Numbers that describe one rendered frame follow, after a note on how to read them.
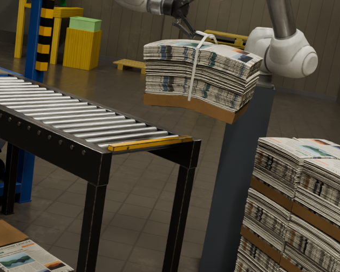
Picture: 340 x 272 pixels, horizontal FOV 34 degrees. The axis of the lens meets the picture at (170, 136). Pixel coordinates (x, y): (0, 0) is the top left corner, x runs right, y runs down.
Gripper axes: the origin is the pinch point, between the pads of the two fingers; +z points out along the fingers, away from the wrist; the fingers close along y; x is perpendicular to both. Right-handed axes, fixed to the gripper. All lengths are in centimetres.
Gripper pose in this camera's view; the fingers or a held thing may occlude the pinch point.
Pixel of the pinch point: (215, 17)
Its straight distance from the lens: 215.2
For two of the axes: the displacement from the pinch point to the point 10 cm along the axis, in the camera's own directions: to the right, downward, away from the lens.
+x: -3.4, 2.0, -9.2
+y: -2.1, 9.4, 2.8
